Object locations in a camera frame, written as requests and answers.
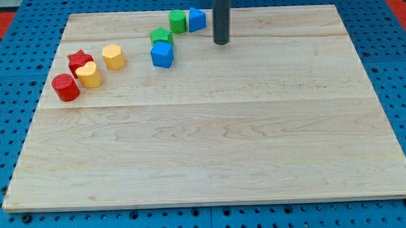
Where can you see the blue triangle block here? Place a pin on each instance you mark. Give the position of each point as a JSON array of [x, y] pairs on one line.
[[197, 19]]

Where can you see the blue cube block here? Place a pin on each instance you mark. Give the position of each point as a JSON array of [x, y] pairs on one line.
[[162, 54]]

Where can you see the light wooden board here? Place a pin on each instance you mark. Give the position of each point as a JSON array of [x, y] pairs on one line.
[[283, 113]]

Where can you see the green star block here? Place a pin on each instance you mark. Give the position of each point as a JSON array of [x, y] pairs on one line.
[[161, 34]]

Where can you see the green cylinder block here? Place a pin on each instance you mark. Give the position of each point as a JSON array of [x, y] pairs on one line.
[[177, 21]]

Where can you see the yellow hexagon block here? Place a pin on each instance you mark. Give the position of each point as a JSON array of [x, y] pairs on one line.
[[113, 57]]

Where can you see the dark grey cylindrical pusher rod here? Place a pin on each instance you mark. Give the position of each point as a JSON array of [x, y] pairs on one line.
[[220, 21]]

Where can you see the yellow heart block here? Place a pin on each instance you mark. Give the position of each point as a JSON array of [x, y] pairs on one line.
[[89, 75]]

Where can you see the red star block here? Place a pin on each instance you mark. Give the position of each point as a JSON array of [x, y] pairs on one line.
[[77, 60]]

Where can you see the red cylinder block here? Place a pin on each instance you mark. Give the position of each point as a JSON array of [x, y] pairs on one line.
[[65, 87]]

